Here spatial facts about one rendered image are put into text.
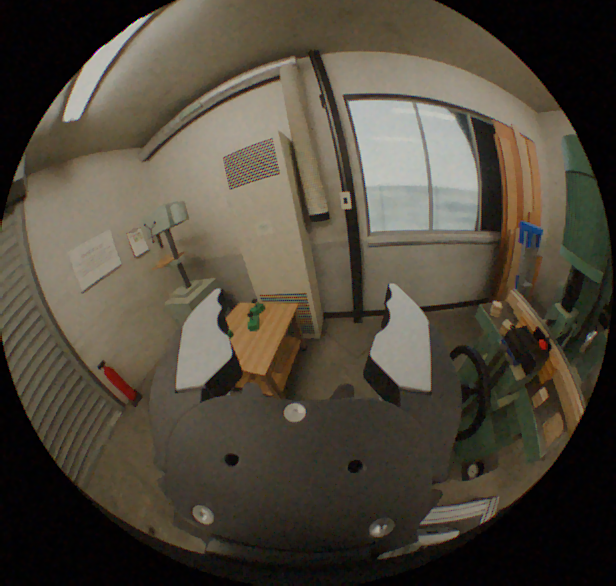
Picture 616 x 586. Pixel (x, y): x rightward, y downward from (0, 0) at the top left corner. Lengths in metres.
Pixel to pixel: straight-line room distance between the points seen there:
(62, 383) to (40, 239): 1.32
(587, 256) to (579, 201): 0.12
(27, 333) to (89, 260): 1.09
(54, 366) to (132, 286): 1.41
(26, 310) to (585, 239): 2.93
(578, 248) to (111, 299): 2.88
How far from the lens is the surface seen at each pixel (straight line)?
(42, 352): 2.36
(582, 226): 0.59
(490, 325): 0.74
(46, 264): 2.33
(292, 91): 1.60
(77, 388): 2.44
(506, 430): 0.71
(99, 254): 2.33
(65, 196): 2.49
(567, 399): 0.74
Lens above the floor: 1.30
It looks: 27 degrees down
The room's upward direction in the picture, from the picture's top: 12 degrees counter-clockwise
